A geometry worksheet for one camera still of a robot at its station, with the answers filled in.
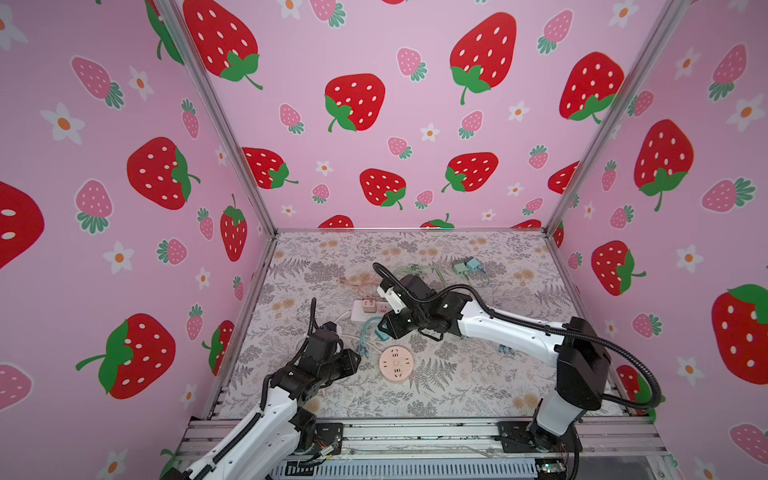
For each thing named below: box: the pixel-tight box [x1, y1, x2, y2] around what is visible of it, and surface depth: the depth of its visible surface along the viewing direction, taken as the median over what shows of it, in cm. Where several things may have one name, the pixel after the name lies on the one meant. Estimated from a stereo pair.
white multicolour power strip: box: [351, 299, 392, 322], surface depth 95 cm
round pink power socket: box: [378, 345, 414, 382], surface depth 85 cm
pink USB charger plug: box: [362, 299, 377, 313], surface depth 93 cm
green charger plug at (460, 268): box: [453, 262, 469, 275], surface depth 109 cm
